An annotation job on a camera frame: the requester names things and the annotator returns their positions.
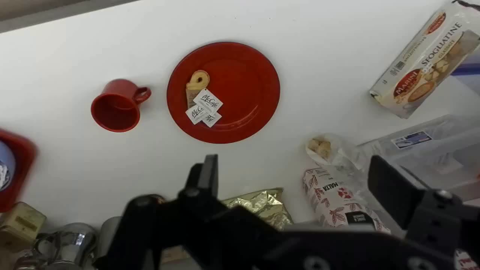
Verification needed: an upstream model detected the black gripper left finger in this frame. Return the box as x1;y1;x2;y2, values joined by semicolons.
181;153;220;207

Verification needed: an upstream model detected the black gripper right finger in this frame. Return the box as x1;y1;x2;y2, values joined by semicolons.
367;155;432;231

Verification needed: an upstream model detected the red round plate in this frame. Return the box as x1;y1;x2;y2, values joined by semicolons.
165;41;282;146

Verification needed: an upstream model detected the red ceramic mug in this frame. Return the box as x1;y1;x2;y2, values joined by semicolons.
88;78;153;134

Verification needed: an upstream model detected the white sugar packet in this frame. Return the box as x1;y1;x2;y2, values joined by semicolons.
193;89;225;114
184;104;207;126
201;110;223;129

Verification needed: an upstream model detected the clear plastic storage container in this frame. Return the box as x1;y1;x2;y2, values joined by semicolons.
357;114;480;201

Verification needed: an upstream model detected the gold foil bag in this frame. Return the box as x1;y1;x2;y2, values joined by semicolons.
222;186;295;231

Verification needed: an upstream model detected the clear bag of crackers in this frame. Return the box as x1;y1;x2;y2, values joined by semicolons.
304;134;361;170

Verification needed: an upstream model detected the steel cup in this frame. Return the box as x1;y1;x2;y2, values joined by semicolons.
94;215;124;261

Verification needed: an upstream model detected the cream pasta box red logo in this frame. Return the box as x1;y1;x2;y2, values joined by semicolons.
367;0;480;120

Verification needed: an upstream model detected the steel pitcher with lid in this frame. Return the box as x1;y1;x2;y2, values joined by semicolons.
28;222;99;270

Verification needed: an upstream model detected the red tin with blue label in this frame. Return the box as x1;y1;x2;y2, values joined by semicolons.
0;128;39;215

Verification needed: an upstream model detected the gold square tin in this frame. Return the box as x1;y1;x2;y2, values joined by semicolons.
0;201;48;249

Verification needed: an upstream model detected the tan ring cookie packet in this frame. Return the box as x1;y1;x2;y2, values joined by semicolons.
184;69;211;108

